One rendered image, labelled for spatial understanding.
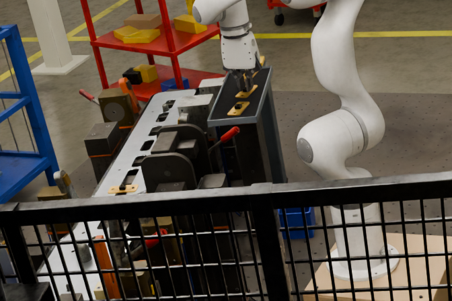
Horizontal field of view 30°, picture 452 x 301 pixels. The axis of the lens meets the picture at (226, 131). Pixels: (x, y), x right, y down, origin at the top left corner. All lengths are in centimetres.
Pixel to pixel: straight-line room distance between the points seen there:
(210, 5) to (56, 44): 449
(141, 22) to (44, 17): 143
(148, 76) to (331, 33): 351
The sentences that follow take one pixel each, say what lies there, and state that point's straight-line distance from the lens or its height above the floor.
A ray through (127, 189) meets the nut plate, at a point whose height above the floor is 100.
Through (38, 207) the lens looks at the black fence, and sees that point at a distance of 120.
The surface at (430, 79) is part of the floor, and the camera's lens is 532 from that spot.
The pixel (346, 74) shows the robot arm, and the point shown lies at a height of 133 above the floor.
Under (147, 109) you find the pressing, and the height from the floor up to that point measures 100.
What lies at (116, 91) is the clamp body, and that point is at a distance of 294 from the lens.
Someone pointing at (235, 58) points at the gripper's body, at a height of 127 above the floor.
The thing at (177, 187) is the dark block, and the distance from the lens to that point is 208.
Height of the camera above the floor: 208
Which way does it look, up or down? 25 degrees down
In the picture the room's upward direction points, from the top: 11 degrees counter-clockwise
